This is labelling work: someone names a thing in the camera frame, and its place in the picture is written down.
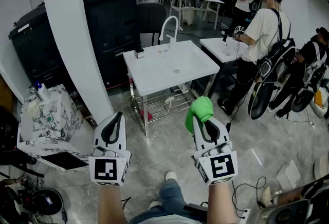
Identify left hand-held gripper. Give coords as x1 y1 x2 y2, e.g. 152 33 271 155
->
88 112 132 186

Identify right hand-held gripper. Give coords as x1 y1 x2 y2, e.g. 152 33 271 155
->
191 116 239 186

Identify green cloth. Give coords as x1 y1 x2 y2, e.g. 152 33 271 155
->
185 96 214 134

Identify person's right forearm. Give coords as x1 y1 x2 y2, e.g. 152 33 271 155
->
207 179 241 224

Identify person's left forearm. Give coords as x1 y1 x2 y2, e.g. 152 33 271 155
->
97 183 129 224

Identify metal sink stand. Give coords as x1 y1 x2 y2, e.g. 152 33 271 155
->
127 73 219 139

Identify white power strip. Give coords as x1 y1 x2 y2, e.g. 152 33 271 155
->
176 83 190 94
235 208 251 219

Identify black oval bag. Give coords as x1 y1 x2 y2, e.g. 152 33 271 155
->
248 81 275 120
291 88 316 113

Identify marble pattern sink cabinet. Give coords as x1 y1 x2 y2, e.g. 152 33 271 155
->
16 84 90 173

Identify person's blue jeans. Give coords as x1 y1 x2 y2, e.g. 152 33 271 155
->
128 179 206 224

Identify black waist battery pack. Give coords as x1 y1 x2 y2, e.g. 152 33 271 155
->
184 202 208 223

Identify white sink basin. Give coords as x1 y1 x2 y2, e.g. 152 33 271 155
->
122 40 221 97

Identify chrome faucet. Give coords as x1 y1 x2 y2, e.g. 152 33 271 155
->
27 86 45 103

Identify white sink with black faucet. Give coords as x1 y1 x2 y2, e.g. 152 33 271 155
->
199 36 249 64

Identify black round floor device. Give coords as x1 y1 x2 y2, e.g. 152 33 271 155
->
30 189 64 216

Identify person's white t-shirt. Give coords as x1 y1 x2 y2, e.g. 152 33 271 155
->
137 214 204 224

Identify white curved faucet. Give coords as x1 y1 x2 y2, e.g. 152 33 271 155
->
158 15 179 51

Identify large black printer machine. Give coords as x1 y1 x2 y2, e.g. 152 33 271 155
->
8 3 75 90
82 0 141 88

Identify white waste bin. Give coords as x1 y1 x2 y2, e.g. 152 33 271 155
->
181 8 195 26

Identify dark grey chair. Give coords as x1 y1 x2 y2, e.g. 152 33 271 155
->
137 2 167 46

